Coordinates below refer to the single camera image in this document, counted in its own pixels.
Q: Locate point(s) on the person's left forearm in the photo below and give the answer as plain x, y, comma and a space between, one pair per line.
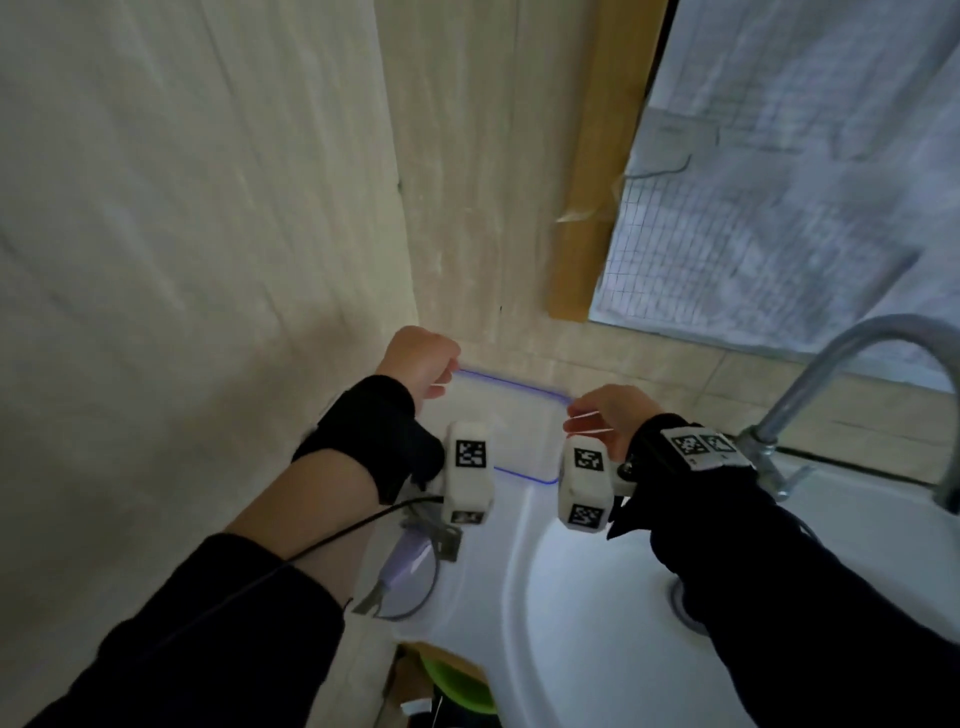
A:
315, 510

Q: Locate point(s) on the person's right hand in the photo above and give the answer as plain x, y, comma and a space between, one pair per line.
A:
615, 416

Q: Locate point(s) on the green plastic basin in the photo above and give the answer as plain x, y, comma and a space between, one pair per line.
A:
457, 686

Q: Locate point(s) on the chrome curved faucet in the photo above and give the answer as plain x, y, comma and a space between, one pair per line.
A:
810, 375

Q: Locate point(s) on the white ceramic sink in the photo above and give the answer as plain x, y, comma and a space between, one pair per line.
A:
600, 600

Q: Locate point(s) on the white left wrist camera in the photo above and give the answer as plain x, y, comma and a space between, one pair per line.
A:
469, 480

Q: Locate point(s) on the metal sink drain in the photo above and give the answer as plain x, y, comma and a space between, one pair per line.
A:
681, 611

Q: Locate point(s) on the gridded paper sheets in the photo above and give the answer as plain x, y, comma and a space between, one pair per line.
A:
787, 187

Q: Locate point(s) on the clear box blue rim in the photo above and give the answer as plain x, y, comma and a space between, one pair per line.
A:
517, 420

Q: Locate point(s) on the person's right forearm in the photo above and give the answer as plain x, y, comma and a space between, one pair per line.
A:
787, 600

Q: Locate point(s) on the person's left hand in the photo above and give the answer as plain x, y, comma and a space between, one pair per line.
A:
416, 360

